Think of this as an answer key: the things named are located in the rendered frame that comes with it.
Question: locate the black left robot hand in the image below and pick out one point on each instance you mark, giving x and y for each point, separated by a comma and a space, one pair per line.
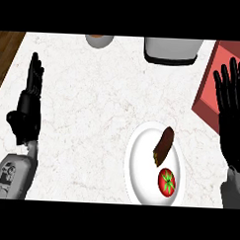
27, 114

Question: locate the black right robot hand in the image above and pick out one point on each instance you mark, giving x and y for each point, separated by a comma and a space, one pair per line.
234, 123

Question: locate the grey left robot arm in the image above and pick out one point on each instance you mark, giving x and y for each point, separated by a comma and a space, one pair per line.
11, 178

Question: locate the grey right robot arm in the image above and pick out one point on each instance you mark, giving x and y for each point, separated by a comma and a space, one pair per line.
232, 189

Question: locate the red tomato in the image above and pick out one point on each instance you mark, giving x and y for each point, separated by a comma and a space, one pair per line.
167, 182

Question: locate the white round plate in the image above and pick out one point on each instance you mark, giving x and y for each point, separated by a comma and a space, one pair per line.
146, 159

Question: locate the brown bread slice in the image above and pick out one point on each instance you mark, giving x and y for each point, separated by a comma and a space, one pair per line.
164, 146

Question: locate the grey appliance with black base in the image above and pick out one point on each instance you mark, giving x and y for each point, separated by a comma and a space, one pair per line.
171, 50

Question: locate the grey round cup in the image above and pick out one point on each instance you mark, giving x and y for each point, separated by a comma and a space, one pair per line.
99, 41

